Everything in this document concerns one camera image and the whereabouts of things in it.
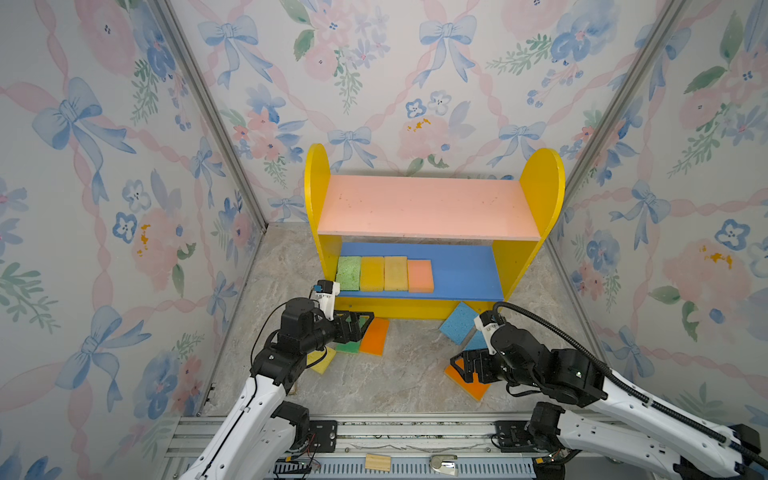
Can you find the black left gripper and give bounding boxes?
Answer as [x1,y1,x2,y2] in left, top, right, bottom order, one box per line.
[300,309,372,357]

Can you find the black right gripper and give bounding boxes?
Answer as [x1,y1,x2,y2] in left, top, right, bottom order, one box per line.
[448,348,542,392]

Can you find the light green sponge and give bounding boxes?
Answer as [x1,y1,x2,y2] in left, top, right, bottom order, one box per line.
[335,256,362,291]

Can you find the bright yellow sponge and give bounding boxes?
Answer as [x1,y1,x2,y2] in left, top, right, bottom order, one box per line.
[359,256,385,292]

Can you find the pale yellow sponge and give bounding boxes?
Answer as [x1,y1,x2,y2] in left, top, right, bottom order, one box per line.
[384,256,409,292]

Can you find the pink salmon sponge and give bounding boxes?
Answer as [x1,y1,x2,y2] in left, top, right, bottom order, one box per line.
[407,259,435,294]

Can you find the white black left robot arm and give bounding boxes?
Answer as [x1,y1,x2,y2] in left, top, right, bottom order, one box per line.
[182,294,374,479]

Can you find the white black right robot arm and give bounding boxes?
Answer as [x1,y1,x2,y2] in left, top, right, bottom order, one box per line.
[450,323,767,479]

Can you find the yellow sponge under left arm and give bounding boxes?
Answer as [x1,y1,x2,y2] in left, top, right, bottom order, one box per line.
[307,347,337,375]

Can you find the blue sponge near shelf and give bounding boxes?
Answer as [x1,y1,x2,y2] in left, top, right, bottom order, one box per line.
[439,302,478,346]

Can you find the yellow pink blue wooden shelf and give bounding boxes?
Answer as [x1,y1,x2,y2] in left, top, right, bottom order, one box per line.
[304,144,566,320]

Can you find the dark green sponge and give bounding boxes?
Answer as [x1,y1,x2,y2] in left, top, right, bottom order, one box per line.
[335,341,361,354]

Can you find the orange sponge left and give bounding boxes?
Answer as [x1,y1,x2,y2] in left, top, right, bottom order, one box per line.
[359,318,390,357]

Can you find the orange sponge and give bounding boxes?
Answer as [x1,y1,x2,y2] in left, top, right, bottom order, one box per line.
[359,318,390,357]
[444,366,490,402]

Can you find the orange sponge right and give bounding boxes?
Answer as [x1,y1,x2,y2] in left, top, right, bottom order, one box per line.
[444,366,490,402]

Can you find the blue sponge lower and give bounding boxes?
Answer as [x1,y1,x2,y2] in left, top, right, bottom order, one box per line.
[462,330,487,351]

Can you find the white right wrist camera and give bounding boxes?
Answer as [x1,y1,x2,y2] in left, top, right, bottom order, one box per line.
[474,310,506,356]

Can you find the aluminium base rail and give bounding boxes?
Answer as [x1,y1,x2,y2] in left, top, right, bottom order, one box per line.
[152,412,660,479]

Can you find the black corrugated cable conduit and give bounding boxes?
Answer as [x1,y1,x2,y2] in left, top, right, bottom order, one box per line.
[493,301,768,469]

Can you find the aluminium corner post left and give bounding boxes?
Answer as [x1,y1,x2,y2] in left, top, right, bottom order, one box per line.
[148,0,267,234]

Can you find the aluminium corner post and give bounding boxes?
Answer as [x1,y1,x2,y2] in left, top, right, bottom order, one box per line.
[563,0,691,199]
[148,0,267,234]

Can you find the aluminium corner post right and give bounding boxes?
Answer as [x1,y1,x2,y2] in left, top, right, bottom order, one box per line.
[563,0,691,199]

